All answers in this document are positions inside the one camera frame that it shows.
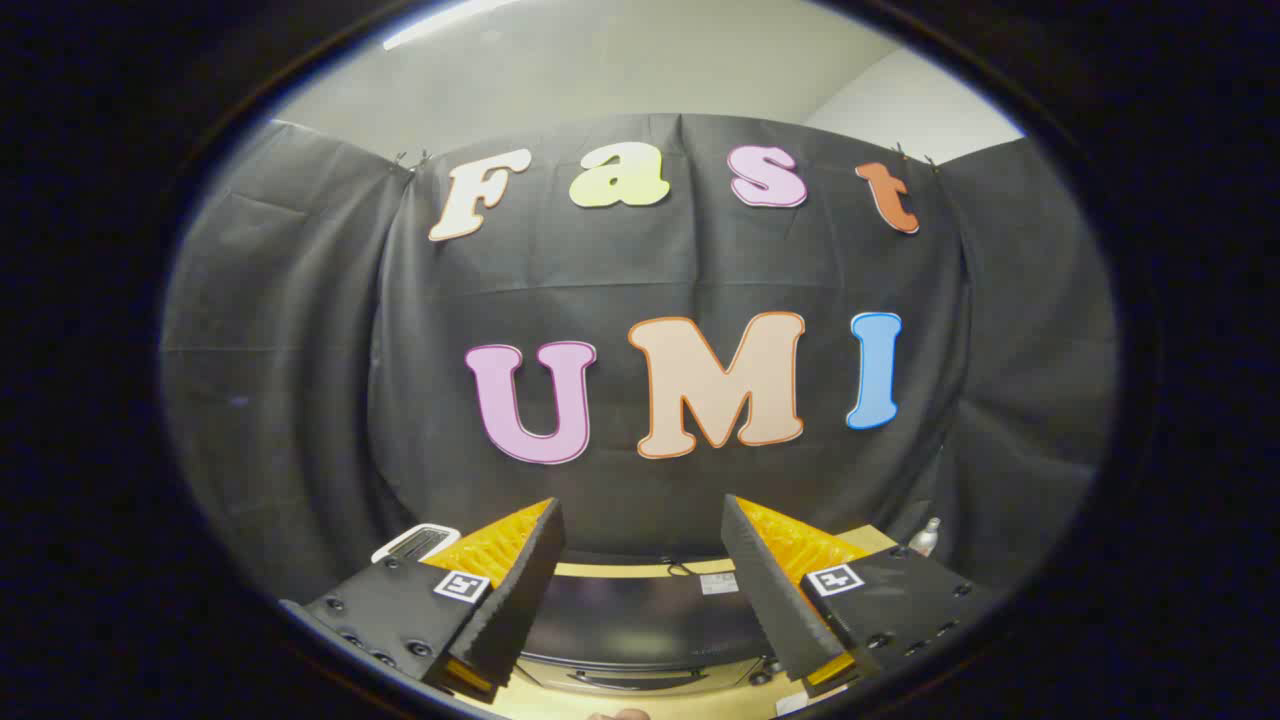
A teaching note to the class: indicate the black toaster oven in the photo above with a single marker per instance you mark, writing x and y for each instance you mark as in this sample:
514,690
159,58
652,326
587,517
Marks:
640,620

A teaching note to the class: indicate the white bread toaster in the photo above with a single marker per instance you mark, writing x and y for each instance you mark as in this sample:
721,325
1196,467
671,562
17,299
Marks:
415,540

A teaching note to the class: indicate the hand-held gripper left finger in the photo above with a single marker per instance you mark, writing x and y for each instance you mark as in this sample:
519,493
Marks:
520,600

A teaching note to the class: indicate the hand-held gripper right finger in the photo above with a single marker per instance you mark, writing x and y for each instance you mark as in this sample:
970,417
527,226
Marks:
770,600

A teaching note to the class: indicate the pink labelled bottle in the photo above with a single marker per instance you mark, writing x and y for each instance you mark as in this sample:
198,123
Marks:
926,540

